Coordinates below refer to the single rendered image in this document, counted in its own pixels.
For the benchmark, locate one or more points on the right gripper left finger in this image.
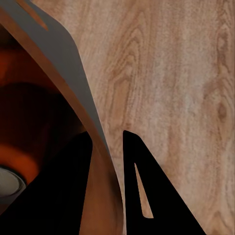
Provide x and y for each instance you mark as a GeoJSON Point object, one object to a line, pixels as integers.
{"type": "Point", "coordinates": [52, 203]}

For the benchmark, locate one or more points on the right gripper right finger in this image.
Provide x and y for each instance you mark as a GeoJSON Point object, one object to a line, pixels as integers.
{"type": "Point", "coordinates": [171, 214]}

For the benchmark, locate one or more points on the can of soda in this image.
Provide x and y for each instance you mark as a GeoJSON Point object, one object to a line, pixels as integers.
{"type": "Point", "coordinates": [26, 114]}
{"type": "Point", "coordinates": [16, 65]}

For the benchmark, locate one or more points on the trash can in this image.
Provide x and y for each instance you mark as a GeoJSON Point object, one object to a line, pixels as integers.
{"type": "Point", "coordinates": [54, 50]}

